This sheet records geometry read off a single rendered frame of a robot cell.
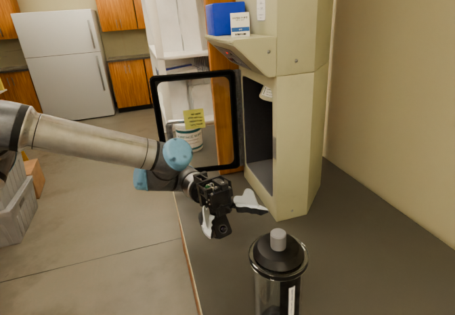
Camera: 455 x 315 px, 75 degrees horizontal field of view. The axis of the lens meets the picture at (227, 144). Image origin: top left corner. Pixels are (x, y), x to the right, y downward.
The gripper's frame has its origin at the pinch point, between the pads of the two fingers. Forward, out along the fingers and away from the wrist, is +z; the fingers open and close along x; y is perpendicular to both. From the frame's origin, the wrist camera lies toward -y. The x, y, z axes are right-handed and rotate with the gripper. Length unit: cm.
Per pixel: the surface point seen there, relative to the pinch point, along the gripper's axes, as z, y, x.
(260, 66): -13.4, 32.0, 19.0
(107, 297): -126, -98, -33
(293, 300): 15.8, -7.2, -0.3
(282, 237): 14.1, 4.9, -0.1
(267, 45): -12.2, 37.0, 20.8
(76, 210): -241, -82, -40
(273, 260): 14.6, 1.9, -2.8
